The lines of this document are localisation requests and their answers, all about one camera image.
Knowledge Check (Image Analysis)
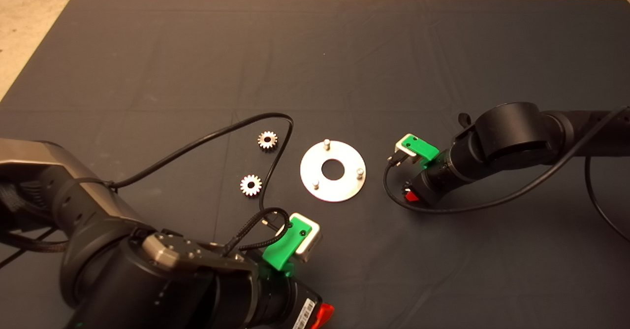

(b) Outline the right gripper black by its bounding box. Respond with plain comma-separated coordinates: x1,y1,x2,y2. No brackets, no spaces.
405,147,475,207

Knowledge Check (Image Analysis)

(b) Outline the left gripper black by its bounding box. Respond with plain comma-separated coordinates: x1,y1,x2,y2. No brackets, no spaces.
256,271,335,329

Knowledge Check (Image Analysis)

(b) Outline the round metal carrier plate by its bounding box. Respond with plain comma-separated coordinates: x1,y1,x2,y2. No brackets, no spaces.
300,139,367,203

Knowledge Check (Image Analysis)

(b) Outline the dark grey table cloth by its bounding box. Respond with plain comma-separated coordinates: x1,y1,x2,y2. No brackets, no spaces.
0,0,630,329

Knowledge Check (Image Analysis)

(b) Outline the smooth black camera cable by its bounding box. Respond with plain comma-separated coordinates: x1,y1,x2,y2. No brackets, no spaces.
383,105,630,215
105,113,294,227

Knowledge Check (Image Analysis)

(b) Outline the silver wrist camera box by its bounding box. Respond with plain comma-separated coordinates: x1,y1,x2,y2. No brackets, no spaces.
394,133,418,165
275,213,321,263

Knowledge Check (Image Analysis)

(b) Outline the bright green camera mount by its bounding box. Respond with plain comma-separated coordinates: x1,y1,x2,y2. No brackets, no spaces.
262,215,312,271
400,134,440,163

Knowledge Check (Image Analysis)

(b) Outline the long black hanging cable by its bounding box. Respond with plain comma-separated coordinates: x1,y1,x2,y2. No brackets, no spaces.
585,156,630,244

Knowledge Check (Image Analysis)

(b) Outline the long black braided cable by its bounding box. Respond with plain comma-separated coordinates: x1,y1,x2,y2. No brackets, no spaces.
0,230,69,254

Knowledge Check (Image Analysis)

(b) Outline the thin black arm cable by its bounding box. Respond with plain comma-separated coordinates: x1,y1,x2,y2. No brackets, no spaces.
0,227,56,270

